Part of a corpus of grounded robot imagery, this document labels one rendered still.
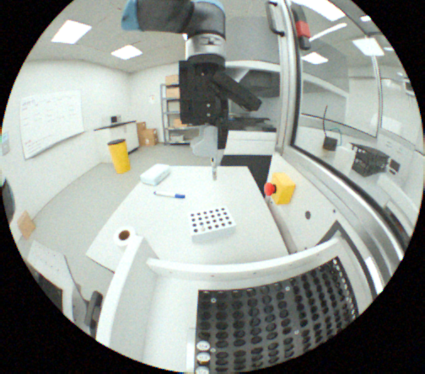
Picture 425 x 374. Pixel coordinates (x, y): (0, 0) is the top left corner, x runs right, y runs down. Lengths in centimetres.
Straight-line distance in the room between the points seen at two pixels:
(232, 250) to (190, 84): 38
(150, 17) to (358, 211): 42
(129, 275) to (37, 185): 316
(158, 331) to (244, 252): 27
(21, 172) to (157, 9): 316
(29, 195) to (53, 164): 91
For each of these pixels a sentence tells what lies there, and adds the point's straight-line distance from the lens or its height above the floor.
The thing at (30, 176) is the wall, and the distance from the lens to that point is 324.
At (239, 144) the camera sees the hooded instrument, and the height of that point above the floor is 87.
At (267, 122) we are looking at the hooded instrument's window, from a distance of 84.
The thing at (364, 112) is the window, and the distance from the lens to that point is 27.
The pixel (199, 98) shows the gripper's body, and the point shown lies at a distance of 21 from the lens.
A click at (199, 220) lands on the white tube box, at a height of 78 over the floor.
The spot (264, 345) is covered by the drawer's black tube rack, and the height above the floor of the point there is 90.
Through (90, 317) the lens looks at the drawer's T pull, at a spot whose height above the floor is 91.
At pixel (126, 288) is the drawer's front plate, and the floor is 92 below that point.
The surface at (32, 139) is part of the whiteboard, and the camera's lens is 323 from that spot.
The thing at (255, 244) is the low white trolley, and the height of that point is 76.
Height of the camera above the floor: 108
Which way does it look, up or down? 24 degrees down
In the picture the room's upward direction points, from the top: straight up
